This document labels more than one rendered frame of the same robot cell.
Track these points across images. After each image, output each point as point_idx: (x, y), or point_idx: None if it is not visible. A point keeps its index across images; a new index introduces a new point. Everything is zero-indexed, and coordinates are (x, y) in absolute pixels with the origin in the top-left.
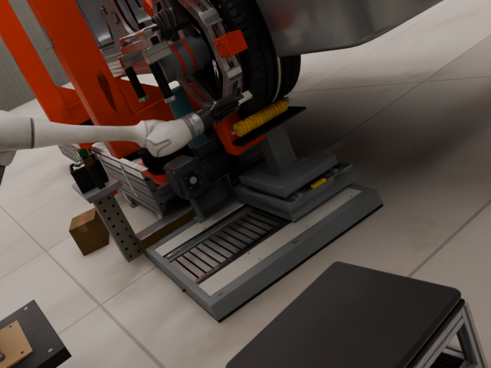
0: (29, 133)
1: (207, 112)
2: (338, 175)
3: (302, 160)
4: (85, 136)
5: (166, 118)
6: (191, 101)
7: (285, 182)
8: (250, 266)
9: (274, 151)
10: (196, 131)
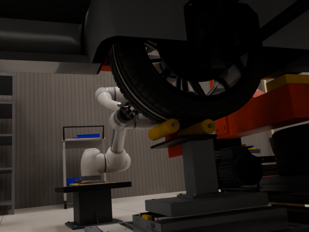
0: (96, 98)
1: (119, 109)
2: (152, 225)
3: (190, 197)
4: (107, 106)
5: (241, 119)
6: (258, 110)
7: (156, 199)
8: (104, 230)
9: (184, 172)
10: (115, 119)
